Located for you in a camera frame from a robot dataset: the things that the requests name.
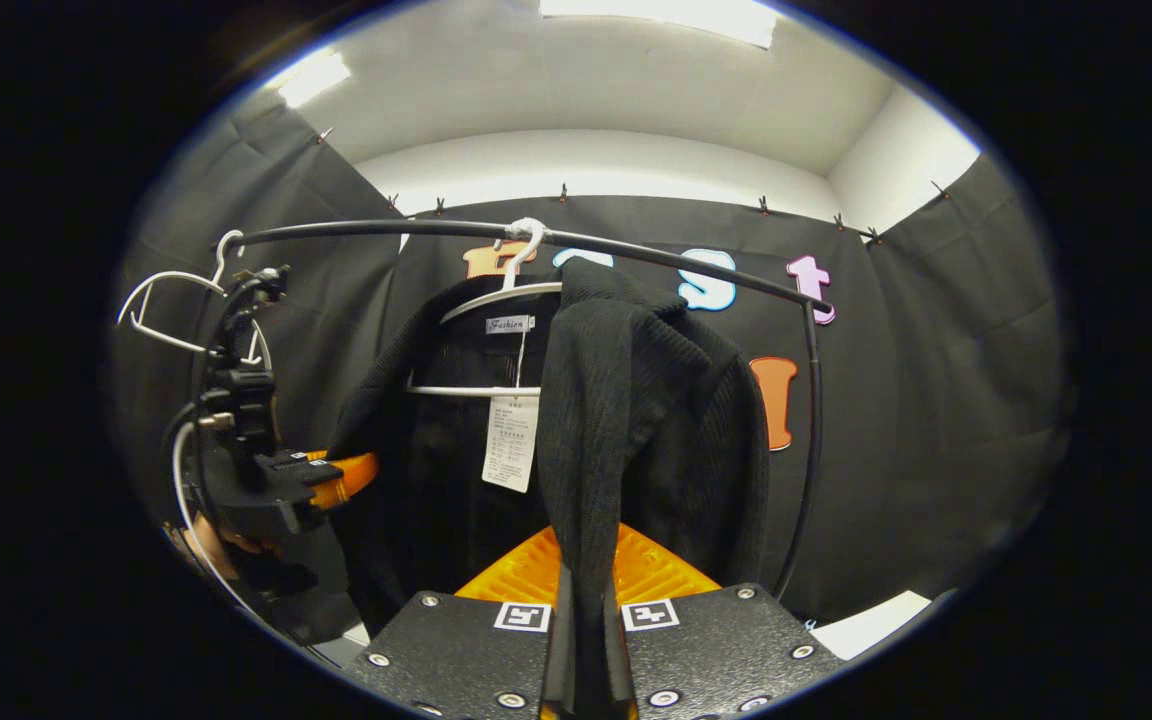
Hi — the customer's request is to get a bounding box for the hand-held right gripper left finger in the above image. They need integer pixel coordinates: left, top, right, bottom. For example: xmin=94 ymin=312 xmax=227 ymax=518
xmin=339 ymin=525 xmax=577 ymax=720

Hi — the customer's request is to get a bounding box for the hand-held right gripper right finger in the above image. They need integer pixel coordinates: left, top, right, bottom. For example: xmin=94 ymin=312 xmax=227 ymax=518
xmin=604 ymin=522 xmax=845 ymax=720

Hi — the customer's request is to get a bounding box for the black knit jacket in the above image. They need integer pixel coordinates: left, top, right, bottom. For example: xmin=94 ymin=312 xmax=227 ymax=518
xmin=326 ymin=257 xmax=772 ymax=720

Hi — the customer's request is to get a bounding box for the white plastic clothes hanger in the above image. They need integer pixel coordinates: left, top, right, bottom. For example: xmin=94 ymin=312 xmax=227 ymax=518
xmin=116 ymin=230 xmax=272 ymax=366
xmin=406 ymin=217 xmax=565 ymax=399

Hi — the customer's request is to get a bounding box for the black metal clothes rack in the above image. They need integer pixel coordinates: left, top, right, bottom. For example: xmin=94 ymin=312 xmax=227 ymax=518
xmin=186 ymin=218 xmax=829 ymax=601

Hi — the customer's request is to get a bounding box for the white flat floor panel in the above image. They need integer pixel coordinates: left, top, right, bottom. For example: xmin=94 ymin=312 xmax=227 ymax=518
xmin=811 ymin=590 xmax=934 ymax=661

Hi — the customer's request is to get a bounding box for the white paper hang tag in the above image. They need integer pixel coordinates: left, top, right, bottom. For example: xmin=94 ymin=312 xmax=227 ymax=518
xmin=481 ymin=395 xmax=542 ymax=494

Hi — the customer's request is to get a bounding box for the small ceiling light panel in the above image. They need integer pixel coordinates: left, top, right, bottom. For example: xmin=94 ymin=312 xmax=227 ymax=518
xmin=276 ymin=50 xmax=352 ymax=109

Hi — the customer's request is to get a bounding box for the black backdrop cloth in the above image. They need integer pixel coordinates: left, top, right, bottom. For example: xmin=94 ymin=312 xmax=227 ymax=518
xmin=111 ymin=105 xmax=1072 ymax=651

